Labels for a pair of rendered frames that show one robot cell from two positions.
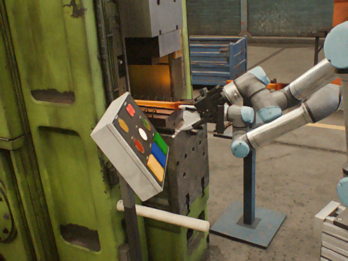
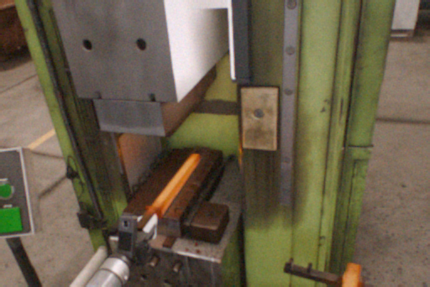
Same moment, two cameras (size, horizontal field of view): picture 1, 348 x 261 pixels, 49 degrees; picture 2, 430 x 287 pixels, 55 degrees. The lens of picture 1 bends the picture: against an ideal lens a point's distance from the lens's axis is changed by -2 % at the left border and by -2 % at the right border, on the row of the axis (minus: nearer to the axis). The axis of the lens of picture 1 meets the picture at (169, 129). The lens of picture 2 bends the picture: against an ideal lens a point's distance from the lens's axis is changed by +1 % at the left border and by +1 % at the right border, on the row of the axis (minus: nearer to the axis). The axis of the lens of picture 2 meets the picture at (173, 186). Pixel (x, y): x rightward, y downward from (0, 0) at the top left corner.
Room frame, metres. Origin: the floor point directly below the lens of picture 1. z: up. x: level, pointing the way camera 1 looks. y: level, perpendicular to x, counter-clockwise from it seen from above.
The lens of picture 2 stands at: (1.85, -1.04, 1.75)
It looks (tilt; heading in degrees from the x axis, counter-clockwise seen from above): 34 degrees down; 88
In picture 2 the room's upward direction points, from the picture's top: 9 degrees counter-clockwise
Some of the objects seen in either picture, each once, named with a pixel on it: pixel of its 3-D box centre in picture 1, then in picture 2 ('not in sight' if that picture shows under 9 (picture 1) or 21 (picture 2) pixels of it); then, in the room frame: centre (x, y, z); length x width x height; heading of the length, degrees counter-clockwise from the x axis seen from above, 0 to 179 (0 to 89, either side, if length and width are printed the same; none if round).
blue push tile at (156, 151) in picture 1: (157, 155); not in sight; (1.25, 0.05, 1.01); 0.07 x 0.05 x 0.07; 175
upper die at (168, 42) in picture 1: (131, 42); (161, 87); (1.89, 0.15, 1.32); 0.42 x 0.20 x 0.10; 60
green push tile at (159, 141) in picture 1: (160, 144); (10, 220); (1.35, 0.04, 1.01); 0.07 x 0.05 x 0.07; 175
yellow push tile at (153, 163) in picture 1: (154, 168); not in sight; (1.15, 0.06, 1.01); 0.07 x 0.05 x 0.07; 175
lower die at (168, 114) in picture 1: (139, 112); (176, 185); (1.89, 0.15, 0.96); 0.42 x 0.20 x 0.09; 60
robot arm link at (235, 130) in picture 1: (240, 136); not in sight; (1.63, -0.32, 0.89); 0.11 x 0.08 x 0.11; 168
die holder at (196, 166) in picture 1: (148, 154); (199, 242); (1.94, 0.13, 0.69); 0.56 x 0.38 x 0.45; 60
